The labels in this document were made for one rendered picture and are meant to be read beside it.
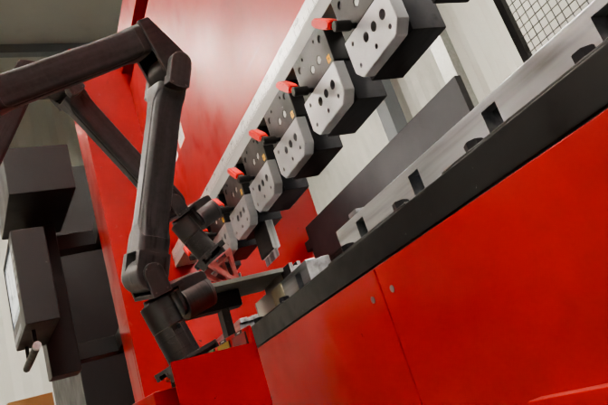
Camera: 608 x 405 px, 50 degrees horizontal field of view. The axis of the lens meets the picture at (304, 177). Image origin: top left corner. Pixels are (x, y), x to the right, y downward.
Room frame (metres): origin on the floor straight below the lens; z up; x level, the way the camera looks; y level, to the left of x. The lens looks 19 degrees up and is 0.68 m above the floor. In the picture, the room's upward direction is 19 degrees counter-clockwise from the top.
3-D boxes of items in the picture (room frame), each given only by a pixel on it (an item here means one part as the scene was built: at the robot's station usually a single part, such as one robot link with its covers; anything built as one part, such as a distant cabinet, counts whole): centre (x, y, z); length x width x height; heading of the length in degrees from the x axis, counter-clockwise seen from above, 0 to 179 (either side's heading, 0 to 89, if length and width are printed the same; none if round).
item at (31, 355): (2.49, 1.22, 1.20); 0.45 x 0.03 x 0.08; 33
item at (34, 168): (2.53, 1.12, 1.52); 0.51 x 0.25 x 0.85; 33
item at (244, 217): (1.65, 0.16, 1.22); 0.15 x 0.09 x 0.17; 27
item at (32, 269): (2.44, 1.16, 1.42); 0.45 x 0.12 x 0.36; 33
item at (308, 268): (1.58, 0.12, 0.92); 0.39 x 0.06 x 0.10; 27
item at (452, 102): (2.07, -0.21, 1.12); 1.13 x 0.02 x 0.44; 27
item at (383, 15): (0.93, -0.21, 1.22); 0.15 x 0.09 x 0.17; 27
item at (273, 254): (1.62, 0.14, 1.09); 0.10 x 0.02 x 0.10; 27
